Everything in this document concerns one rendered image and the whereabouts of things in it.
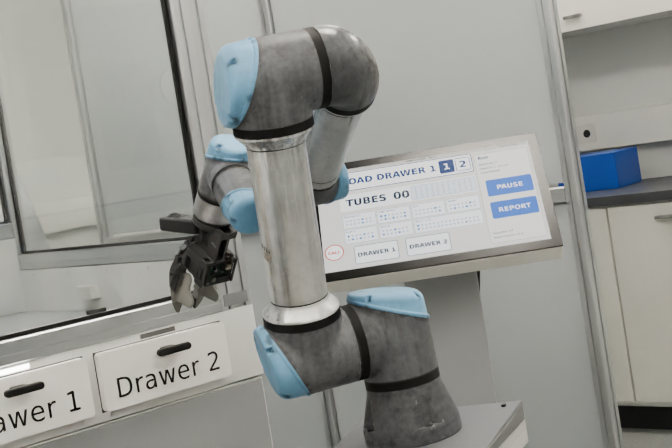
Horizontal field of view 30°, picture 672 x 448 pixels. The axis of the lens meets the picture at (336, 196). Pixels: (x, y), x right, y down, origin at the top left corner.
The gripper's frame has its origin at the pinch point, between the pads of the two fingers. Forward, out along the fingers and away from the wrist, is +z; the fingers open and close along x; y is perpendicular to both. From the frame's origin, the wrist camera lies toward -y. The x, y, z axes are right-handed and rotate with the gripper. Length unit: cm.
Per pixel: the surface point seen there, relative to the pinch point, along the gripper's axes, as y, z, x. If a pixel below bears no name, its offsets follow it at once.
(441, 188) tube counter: -2, -13, 66
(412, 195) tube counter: -5, -10, 61
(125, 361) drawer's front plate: -2.1, 13.0, -9.2
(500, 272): -20, 35, 128
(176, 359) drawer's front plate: -0.8, 14.8, 2.0
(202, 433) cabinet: 6.9, 28.8, 6.3
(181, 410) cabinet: 3.6, 24.2, 2.4
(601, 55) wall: -132, 39, 317
